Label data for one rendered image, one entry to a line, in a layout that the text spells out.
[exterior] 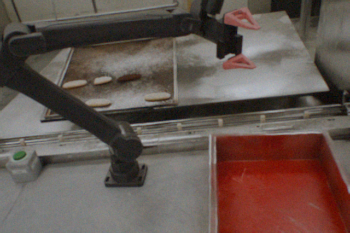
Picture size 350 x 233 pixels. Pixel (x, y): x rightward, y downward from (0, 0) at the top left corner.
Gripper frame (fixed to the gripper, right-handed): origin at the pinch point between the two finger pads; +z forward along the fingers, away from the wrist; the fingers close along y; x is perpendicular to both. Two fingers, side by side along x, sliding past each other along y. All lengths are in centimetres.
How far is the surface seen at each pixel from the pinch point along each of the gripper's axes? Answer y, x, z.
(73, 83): 34, 23, -73
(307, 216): 35.4, 2.9, 23.8
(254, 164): 37.4, -1.8, 2.7
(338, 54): 18.7, -44.5, -2.5
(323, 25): 15, -53, -15
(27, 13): 122, -42, -445
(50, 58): 155, -34, -360
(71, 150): 38, 39, -40
